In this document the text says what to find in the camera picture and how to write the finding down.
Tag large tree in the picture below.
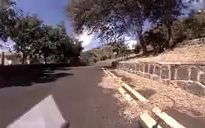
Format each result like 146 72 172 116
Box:
66 0 191 56

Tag row of trees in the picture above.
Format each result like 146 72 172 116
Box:
0 0 86 66

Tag bushes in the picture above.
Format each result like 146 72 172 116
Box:
144 8 205 51

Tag pale building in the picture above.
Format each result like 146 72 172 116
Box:
0 49 24 66

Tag grey stone retaining wall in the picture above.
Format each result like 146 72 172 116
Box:
115 60 205 101

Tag white building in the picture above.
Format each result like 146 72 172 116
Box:
124 39 138 50

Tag dry earth slope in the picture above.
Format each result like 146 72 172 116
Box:
123 36 205 66

